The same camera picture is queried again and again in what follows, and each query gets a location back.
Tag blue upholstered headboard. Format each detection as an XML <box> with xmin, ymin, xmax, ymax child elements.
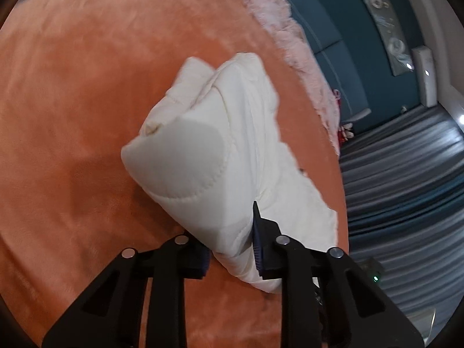
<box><xmin>259</xmin><ymin>0</ymin><xmax>372</xmax><ymax>131</ymax></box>

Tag white air conditioner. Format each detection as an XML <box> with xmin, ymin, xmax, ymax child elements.
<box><xmin>411</xmin><ymin>45</ymin><xmax>440</xmax><ymax>108</ymax></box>

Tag framed wall picture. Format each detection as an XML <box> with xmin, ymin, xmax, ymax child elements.
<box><xmin>344</xmin><ymin>0</ymin><xmax>414</xmax><ymax>77</ymax></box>

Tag grey blue curtain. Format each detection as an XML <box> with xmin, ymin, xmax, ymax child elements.
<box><xmin>339</xmin><ymin>101</ymin><xmax>464</xmax><ymax>336</ymax></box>

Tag orange fleece blanket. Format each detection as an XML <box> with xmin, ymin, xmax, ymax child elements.
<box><xmin>0</xmin><ymin>0</ymin><xmax>349</xmax><ymax>348</ymax></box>

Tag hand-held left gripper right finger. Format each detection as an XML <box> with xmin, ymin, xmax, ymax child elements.
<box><xmin>252</xmin><ymin>200</ymin><xmax>425</xmax><ymax>348</ymax></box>

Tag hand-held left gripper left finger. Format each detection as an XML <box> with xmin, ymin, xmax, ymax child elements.
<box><xmin>41</xmin><ymin>235</ymin><xmax>211</xmax><ymax>348</ymax></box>

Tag plush toys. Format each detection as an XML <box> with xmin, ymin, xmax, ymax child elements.
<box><xmin>339</xmin><ymin>121</ymin><xmax>356</xmax><ymax>144</ymax></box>

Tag cream quilted jacket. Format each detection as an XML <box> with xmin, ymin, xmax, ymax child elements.
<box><xmin>121</xmin><ymin>52</ymin><xmax>339</xmax><ymax>295</ymax></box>

